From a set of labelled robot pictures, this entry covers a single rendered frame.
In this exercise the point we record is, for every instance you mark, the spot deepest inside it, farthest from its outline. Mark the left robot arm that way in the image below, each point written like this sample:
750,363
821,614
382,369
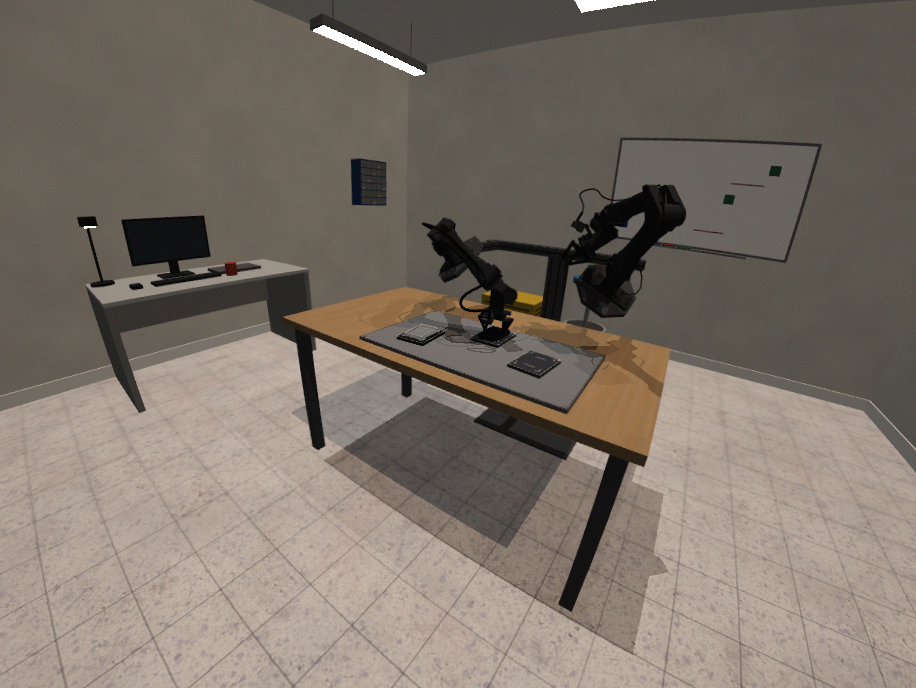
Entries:
622,263

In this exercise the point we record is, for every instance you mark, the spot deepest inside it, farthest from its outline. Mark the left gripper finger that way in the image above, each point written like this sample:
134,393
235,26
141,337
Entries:
585,254
572,243

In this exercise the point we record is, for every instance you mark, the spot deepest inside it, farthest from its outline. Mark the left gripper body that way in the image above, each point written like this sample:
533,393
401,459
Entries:
590,239

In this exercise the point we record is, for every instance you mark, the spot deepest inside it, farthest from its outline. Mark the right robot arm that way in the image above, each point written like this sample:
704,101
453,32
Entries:
456,251

